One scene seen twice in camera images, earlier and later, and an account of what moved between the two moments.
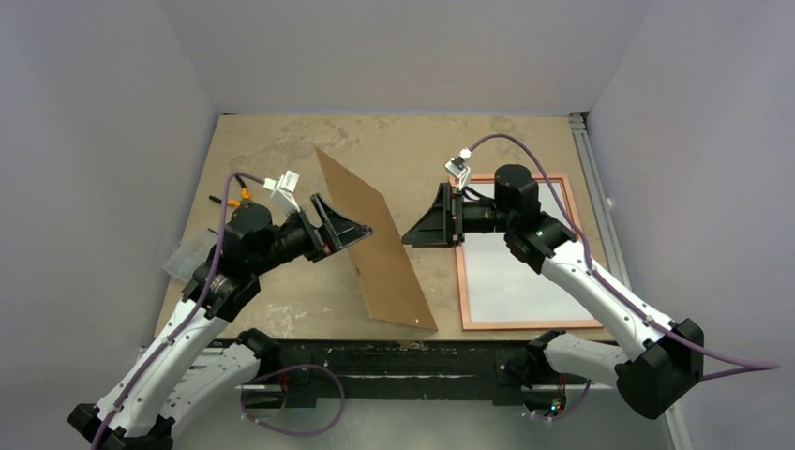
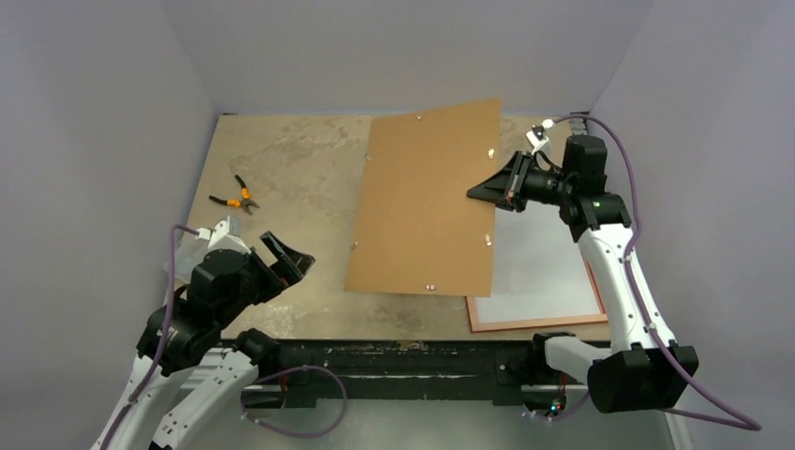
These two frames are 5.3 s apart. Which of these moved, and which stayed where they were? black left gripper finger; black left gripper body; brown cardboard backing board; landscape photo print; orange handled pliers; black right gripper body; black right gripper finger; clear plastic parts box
Moved: black left gripper finger; black right gripper finger; brown cardboard backing board; black right gripper body; black left gripper body
Stayed: landscape photo print; clear plastic parts box; orange handled pliers
